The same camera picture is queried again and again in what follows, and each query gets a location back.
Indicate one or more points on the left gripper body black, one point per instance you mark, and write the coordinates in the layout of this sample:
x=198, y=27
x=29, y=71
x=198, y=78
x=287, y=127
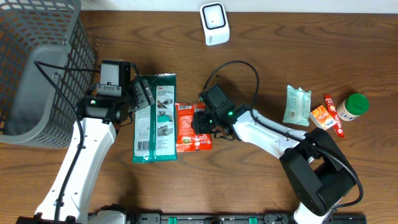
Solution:
x=141, y=96

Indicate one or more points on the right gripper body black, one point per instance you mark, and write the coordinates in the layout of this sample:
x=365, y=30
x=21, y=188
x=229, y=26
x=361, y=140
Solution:
x=208, y=122

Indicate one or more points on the red snack packet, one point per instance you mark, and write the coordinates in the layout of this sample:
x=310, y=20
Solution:
x=187, y=139

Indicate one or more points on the green white snack bag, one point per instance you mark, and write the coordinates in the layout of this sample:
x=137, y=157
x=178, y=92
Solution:
x=154, y=126

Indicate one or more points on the teal white snack packet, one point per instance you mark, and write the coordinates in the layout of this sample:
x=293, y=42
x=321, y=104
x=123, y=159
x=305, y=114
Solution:
x=298, y=106

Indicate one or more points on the orange white small packet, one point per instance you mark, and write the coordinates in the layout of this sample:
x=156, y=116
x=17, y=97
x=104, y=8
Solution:
x=322, y=119

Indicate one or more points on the small red wrapper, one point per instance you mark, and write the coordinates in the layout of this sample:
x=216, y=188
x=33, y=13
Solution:
x=333, y=112

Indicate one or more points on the green-lid white jar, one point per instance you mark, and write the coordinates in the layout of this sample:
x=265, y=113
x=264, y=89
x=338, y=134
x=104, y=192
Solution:
x=352, y=107

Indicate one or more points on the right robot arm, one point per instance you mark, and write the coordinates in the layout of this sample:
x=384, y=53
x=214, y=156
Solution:
x=316, y=168

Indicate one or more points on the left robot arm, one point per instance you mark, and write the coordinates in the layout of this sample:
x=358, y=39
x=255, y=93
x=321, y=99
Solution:
x=94, y=132

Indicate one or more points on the white barcode scanner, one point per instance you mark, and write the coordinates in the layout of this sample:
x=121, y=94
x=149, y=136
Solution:
x=215, y=23

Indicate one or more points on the grey plastic mesh basket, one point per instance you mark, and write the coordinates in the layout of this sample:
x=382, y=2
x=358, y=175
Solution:
x=49, y=31

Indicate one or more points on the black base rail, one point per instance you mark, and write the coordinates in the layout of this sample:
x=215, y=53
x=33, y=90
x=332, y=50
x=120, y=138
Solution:
x=217, y=217

